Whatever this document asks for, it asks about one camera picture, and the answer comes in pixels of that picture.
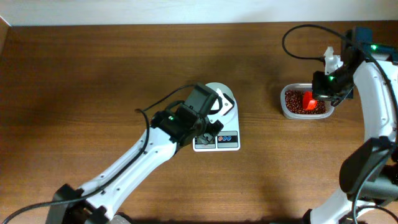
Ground clear plastic bean container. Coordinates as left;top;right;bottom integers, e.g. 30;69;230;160
280;83;334;120

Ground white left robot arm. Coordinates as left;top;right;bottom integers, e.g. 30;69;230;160
46;106;230;223

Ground red plastic measuring scoop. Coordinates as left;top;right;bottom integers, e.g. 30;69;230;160
302;91;318;110

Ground white digital kitchen scale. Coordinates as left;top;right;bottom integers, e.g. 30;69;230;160
192;93;241;152

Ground red adzuki beans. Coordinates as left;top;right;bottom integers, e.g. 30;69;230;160
285;90;326;114

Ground white round bowl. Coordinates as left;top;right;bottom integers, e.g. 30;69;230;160
206;82;238;119

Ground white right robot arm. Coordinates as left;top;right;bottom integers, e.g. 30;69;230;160
301;27;397;223

